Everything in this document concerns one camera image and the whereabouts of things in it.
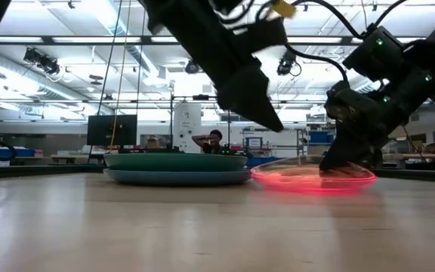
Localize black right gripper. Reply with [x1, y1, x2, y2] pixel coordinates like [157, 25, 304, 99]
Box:
[319, 63, 435, 172]

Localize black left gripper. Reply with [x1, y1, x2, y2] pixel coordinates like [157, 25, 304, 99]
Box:
[137, 0, 285, 134]

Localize pink translucent plastic plate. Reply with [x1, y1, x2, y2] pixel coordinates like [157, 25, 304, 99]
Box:
[250, 156, 378, 196]

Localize green plastic plate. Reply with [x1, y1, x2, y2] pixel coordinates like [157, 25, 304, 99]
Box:
[103, 152, 248, 173]

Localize blue plastic plate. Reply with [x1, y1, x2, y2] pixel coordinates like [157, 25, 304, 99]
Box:
[102, 168, 253, 187]

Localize white framed sign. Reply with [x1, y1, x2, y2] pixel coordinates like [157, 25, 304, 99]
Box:
[244, 136, 264, 150]

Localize black device green lights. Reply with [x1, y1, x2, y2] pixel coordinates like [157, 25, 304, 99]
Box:
[217, 144, 238, 156]

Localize person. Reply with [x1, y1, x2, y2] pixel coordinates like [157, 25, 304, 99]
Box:
[190, 128, 226, 155]

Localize blue bin row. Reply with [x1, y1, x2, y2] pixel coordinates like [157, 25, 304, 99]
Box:
[246, 156, 279, 167]

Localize wooden background table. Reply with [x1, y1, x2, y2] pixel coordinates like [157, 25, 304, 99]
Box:
[383, 153, 435, 160]

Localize white cabinet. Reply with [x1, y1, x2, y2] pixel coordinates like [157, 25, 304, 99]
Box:
[173, 102, 202, 154]

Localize brown box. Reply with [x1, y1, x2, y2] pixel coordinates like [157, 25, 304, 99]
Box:
[144, 136, 162, 150]

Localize black monitor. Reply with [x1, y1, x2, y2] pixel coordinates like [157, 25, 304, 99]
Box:
[86, 114, 138, 147]

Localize black overhead beam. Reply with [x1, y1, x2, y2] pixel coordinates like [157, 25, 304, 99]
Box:
[0, 35, 426, 47]

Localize blue storage bin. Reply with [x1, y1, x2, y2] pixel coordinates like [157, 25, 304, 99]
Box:
[0, 147, 36, 158]

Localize blue wall cabinet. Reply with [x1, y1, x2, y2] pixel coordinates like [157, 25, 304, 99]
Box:
[307, 130, 335, 144]

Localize black ceiling camera with cable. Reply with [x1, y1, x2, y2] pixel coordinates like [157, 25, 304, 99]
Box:
[276, 48, 302, 77]

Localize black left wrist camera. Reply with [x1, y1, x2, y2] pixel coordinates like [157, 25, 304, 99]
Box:
[246, 17, 291, 54]

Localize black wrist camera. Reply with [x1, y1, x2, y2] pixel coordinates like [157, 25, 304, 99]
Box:
[343, 24, 406, 82]
[246, 17, 291, 54]

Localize round black ceiling camera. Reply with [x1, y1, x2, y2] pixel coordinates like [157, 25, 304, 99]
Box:
[184, 59, 201, 75]

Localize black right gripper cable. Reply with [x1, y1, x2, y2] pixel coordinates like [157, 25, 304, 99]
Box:
[284, 43, 350, 83]
[291, 0, 368, 39]
[374, 0, 409, 27]

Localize yellow cable tag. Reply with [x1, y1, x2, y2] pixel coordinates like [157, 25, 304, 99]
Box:
[269, 0, 298, 19]

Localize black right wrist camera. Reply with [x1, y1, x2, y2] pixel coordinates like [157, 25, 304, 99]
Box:
[343, 24, 406, 82]

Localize thin overhead rail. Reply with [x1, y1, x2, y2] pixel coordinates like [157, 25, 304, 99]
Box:
[0, 98, 435, 106]

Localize hanging black cable yellow connector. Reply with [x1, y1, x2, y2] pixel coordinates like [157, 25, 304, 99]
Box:
[359, 0, 426, 162]

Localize black ceiling camera cluster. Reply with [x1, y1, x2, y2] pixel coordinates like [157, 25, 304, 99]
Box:
[23, 47, 62, 76]

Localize silver ventilation duct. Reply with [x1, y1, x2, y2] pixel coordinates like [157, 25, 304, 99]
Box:
[0, 48, 90, 101]

